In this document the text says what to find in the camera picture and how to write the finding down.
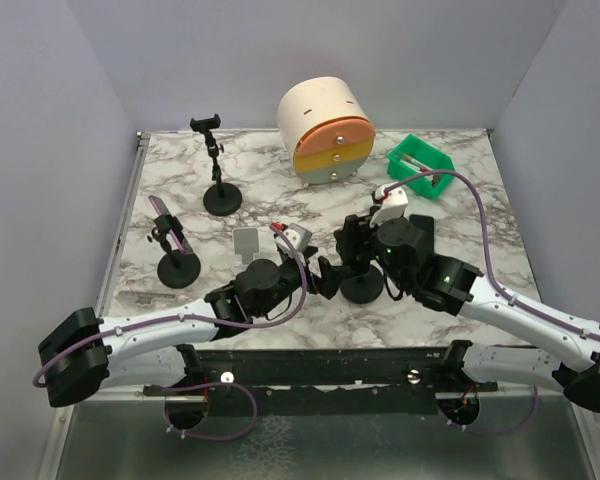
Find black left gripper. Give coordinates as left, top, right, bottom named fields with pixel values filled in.
left=255, top=246, right=349, bottom=318

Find silver phone with dark screen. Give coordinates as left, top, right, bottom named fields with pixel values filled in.
left=338, top=214, right=370, bottom=273

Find black round-base phone stand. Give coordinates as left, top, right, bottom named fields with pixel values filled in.
left=340, top=265, right=384, bottom=305

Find silver folding phone stand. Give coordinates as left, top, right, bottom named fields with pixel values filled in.
left=232, top=227, right=260, bottom=265

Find black adjustable phone stand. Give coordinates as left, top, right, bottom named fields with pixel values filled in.
left=189, top=114, right=242, bottom=217

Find small black phone stand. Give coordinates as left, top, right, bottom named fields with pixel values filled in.
left=147, top=235, right=201, bottom=289

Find purple phone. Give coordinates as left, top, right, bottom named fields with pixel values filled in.
left=148, top=195, right=194, bottom=255

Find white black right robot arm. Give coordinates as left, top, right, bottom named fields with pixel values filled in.
left=334, top=215, right=600, bottom=413

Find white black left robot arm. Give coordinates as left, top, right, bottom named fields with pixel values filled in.
left=32, top=256, right=353, bottom=408

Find items inside green bin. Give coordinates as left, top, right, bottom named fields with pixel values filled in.
left=402, top=154, right=441, bottom=187

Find green plastic bin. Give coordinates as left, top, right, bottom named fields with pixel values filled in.
left=387, top=134, right=455, bottom=200

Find cream cylindrical drawer organizer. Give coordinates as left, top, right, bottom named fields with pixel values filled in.
left=277, top=76, right=376, bottom=185

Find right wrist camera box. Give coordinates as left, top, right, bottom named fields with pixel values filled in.
left=369, top=184, right=409, bottom=227

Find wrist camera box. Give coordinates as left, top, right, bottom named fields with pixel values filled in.
left=271, top=222, right=312, bottom=255
left=369, top=184, right=409, bottom=227

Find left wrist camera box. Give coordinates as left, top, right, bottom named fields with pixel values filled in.
left=271, top=222, right=312, bottom=255

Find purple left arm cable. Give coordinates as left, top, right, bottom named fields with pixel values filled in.
left=32, top=227, right=309, bottom=441

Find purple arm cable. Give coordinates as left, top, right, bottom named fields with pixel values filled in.
left=384, top=170, right=600, bottom=436
left=32, top=227, right=309, bottom=441

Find black front mounting rail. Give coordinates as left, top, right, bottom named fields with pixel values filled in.
left=144, top=342, right=497, bottom=416

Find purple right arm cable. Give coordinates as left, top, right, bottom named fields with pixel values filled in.
left=384, top=170, right=600, bottom=436

